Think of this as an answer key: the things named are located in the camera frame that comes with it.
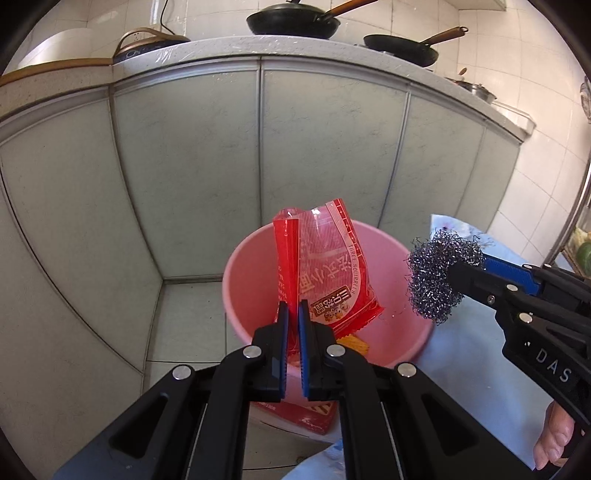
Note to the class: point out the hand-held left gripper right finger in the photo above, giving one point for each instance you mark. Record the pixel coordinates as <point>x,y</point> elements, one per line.
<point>302,350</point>

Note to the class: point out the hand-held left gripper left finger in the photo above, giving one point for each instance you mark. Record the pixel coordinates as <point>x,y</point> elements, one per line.
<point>282,350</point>

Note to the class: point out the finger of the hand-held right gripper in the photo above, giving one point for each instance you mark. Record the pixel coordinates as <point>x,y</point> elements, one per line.
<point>508,272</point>
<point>485,288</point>

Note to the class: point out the yellow foam net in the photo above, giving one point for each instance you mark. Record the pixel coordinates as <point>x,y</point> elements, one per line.
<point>353,345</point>

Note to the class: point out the steel wool scourer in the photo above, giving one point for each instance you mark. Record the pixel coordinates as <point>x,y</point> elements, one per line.
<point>429,277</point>

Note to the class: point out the pink plastic bucket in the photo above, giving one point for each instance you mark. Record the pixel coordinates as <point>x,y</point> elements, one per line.
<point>249,286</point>

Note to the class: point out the red snack packet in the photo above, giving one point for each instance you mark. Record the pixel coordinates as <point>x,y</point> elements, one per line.
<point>323,267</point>

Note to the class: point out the person's right hand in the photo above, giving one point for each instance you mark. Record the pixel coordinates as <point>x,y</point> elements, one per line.
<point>551,438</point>

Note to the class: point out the red cardboard box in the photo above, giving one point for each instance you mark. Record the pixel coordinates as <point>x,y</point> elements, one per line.
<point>295,415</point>

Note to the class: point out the green squash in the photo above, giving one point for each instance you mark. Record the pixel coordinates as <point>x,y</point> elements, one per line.
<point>584,256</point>

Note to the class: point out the metal shelf rack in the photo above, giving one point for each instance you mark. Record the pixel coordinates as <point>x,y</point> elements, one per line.
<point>575,217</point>

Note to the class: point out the white plastic tray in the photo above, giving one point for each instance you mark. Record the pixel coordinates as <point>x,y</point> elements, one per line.
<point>515,117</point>

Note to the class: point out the lidded steel pan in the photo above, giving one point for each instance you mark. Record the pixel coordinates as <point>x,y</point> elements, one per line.
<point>480,90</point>

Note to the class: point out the metal strainer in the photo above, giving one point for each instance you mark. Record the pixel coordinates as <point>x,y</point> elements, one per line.
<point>586,99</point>

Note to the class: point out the grey kitchen counter cabinet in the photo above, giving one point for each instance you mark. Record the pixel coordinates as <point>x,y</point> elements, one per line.
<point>184,161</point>

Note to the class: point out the wooden cutting board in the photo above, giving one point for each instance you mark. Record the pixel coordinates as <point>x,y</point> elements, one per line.
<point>46,67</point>

